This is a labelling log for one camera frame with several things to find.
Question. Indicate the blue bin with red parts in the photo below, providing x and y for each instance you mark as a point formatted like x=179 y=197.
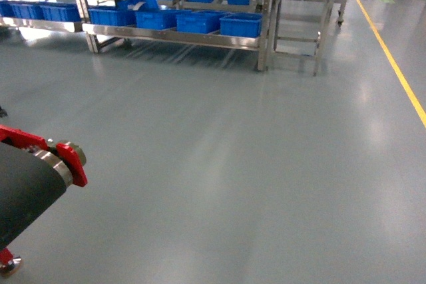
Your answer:
x=241 y=25

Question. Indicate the empty blue bin right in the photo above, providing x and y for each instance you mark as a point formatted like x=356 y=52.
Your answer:
x=202 y=22

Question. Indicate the empty blue bin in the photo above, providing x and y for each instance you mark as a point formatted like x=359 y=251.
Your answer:
x=202 y=22
x=158 y=20

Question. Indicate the small stainless steel table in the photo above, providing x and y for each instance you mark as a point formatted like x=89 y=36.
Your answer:
x=318 y=41

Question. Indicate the empty blue bin left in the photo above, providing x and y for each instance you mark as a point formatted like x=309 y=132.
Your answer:
x=158 y=20

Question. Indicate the stainless steel flow rack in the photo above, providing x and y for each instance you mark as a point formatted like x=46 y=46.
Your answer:
x=173 y=36

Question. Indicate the red conveyor end bracket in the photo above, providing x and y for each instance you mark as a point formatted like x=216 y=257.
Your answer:
x=70 y=154

